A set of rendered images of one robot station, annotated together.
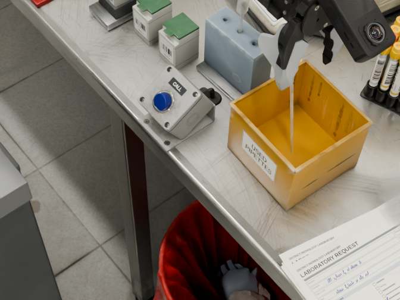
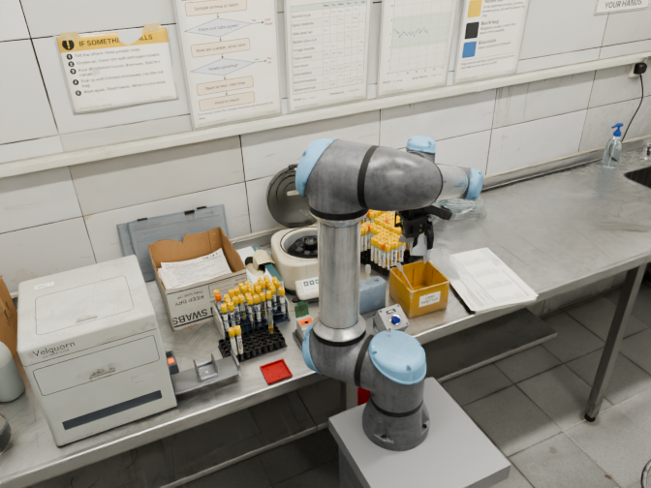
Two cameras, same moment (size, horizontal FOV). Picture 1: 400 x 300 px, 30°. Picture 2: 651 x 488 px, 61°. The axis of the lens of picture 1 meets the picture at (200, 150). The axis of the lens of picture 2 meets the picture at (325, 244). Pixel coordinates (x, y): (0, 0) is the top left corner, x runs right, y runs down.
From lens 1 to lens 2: 135 cm
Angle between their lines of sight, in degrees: 55
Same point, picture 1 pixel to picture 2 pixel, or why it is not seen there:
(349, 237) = (464, 290)
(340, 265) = (477, 295)
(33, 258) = not seen: hidden behind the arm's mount
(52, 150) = not seen: outside the picture
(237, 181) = (429, 319)
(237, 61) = (377, 293)
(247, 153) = (422, 306)
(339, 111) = (412, 271)
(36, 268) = not seen: hidden behind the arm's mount
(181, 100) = (398, 312)
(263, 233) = (457, 316)
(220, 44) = (366, 295)
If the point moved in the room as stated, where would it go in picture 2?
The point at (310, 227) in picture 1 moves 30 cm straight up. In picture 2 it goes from (454, 303) to (465, 217)
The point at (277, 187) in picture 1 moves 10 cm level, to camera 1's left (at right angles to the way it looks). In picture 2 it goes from (441, 301) to (437, 322)
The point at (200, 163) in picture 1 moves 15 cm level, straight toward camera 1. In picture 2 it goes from (418, 328) to (471, 337)
